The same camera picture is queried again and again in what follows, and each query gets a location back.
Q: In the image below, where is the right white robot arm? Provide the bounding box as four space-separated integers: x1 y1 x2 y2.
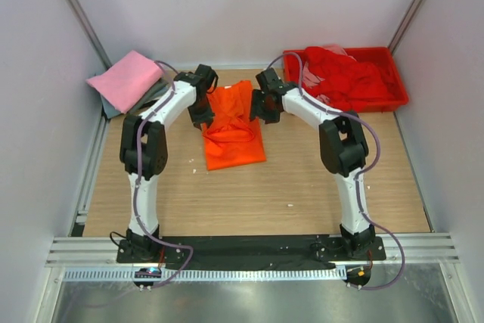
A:
250 68 375 259

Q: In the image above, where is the red t-shirt pile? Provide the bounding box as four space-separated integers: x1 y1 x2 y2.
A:
302 46 395 112

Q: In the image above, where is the orange t-shirt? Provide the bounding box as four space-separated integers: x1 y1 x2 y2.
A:
202 80 266 171

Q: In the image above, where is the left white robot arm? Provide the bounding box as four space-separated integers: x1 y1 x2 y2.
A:
116 64 219 262

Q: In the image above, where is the slotted cable duct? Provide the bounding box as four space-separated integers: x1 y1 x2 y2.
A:
63 266 346 283

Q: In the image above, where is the folded grey t-shirt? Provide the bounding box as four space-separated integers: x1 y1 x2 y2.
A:
101 79 169 120

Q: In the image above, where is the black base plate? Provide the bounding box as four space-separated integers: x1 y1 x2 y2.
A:
116 234 386 270

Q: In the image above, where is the folded pink t-shirt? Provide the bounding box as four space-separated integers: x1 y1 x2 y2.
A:
86 51 163 119

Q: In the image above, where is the folded black t-shirt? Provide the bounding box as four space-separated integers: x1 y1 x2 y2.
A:
131 99 158 114

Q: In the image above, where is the red plastic bin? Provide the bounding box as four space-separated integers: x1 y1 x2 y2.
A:
284 44 408 113

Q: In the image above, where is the pink t-shirt in bin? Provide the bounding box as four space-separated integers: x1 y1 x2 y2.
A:
302 45 356 104

